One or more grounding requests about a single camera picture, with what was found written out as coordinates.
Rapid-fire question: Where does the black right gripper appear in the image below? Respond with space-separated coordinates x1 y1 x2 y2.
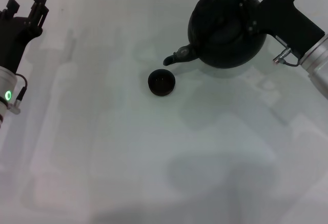
237 0 326 58

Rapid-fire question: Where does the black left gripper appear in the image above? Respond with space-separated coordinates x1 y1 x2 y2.
0 0 50 75

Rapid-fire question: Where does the black round teapot with handle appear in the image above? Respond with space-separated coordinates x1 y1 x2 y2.
162 0 268 70

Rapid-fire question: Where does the small black teacup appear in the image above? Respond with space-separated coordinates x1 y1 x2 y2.
148 68 176 97

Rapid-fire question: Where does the right wrist cable with plug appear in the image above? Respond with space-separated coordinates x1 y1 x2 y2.
272 47 302 67

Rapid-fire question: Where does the wrist cable with plug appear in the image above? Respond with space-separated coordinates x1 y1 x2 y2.
272 47 302 67
9 73 29 115

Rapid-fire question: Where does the left wrist cable with plug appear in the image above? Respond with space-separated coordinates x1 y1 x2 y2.
9 73 29 115

